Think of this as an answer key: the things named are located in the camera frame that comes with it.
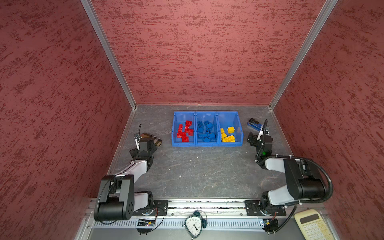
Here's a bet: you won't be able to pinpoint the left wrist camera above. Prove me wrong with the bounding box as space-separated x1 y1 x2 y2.
134 124 142 151

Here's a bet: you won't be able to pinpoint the yellow legos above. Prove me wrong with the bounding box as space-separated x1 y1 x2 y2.
221 127 236 143

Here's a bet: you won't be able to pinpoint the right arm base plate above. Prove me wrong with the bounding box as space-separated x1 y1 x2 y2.
245 200 287 217

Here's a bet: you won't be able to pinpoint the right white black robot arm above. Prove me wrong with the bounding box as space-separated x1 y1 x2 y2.
247 133 334 215

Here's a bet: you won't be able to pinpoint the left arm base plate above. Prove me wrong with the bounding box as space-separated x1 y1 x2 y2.
133 200 169 217

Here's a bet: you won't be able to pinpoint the blue black stapler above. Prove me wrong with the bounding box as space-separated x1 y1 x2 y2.
247 118 263 132

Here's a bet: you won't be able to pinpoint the aluminium rail frame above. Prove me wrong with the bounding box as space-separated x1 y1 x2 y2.
75 198 294 240

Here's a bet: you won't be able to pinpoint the blue three-compartment bin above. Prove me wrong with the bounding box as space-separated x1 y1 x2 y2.
171 111 244 147

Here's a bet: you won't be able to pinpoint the heart-shaped white clock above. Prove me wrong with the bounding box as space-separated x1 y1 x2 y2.
183 211 208 240

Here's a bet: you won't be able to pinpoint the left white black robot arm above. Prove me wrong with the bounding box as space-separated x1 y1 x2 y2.
94 138 157 224

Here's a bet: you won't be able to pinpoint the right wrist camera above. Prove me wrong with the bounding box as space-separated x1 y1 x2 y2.
258 120 269 142

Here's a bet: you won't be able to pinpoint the cream calculator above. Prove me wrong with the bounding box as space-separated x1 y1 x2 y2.
295 209 335 240

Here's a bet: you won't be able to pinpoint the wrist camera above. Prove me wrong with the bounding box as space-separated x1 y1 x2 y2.
134 124 142 151
258 120 269 142

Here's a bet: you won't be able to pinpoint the blue legos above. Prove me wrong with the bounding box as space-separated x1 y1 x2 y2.
197 120 217 143

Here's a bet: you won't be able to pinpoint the plaid glasses case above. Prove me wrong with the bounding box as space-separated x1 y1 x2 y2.
141 133 162 147

